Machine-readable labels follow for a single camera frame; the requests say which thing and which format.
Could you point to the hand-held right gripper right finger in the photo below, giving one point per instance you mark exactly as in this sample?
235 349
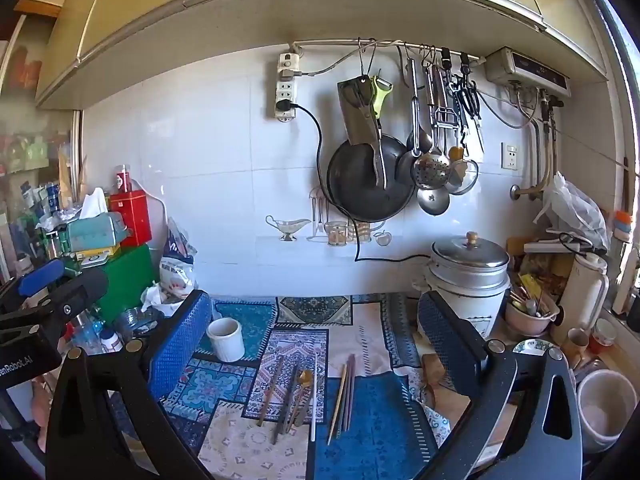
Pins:
445 337

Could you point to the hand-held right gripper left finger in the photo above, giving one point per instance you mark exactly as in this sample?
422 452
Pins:
180 340

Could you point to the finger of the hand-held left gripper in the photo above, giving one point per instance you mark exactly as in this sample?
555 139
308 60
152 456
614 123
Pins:
41 277
80 290

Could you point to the white plastic cup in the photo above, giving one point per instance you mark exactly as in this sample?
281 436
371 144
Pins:
226 339

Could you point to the brown wooden chopstick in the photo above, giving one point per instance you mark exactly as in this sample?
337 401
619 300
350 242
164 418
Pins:
270 391

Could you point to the purple chopstick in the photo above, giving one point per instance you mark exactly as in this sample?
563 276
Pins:
348 390
353 390

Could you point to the teal chopstick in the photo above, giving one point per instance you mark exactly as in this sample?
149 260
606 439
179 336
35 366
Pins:
344 400

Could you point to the yellow chopstick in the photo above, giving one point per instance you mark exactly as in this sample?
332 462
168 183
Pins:
337 405

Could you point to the white slender stick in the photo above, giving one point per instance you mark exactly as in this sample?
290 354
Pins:
314 400

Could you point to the pink bowl with utensils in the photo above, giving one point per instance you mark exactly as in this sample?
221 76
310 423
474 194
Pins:
527 322

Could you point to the person's left hand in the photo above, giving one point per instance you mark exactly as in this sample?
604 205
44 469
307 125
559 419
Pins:
41 420

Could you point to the green box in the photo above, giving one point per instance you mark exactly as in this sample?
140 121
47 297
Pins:
127 280

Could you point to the teal tissue box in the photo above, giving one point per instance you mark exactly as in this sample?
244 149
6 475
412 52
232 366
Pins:
95 232

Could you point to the small white bottle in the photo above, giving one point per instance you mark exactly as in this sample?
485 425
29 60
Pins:
111 341

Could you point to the printed white food bag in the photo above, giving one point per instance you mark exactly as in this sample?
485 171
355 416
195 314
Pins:
176 270

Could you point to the wooden cutting board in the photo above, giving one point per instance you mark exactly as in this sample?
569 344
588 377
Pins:
450 410

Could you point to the steel pot lid wooden knob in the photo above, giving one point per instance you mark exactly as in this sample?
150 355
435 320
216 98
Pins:
470 255

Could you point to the floral patterned plate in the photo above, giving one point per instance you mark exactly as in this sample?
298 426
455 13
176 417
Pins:
532 346

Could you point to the red tin box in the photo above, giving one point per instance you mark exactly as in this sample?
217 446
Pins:
131 217

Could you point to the patterned blue patchwork mat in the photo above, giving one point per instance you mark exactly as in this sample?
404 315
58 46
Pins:
370 425

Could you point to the glass door cabinet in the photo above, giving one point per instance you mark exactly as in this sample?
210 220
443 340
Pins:
35 160

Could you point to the brown cup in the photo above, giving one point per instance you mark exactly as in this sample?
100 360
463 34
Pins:
575 345

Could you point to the steel round ladle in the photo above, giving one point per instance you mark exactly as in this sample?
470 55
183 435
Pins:
433 201

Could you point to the beige thermos flask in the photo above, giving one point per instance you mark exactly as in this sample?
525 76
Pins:
582 295

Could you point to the steel perforated skimmer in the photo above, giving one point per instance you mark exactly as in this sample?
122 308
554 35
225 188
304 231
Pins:
431 170

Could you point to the black wok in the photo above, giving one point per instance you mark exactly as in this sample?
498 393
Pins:
355 185

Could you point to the white plastic bucket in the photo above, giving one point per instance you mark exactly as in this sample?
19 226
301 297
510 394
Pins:
607 410

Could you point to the white plastic bag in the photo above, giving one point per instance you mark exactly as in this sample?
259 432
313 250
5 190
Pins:
575 210

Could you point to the beige water pipes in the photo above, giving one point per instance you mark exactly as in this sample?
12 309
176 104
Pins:
542 160

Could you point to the steel cleaver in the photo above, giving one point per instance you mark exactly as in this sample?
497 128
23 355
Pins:
356 120

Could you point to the black scissors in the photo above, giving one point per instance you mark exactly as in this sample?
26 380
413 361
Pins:
469 97

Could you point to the green peeler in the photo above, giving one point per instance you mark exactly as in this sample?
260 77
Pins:
382 95

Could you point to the white power strip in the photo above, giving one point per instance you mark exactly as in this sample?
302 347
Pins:
286 90

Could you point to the beige water heater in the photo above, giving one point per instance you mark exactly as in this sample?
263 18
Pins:
525 70

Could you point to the cream upper cabinet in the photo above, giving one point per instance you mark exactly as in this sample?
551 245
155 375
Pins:
250 15

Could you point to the white wall socket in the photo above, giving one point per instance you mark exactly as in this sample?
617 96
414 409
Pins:
510 156

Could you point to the metal hanging rail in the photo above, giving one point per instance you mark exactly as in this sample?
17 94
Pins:
390 43

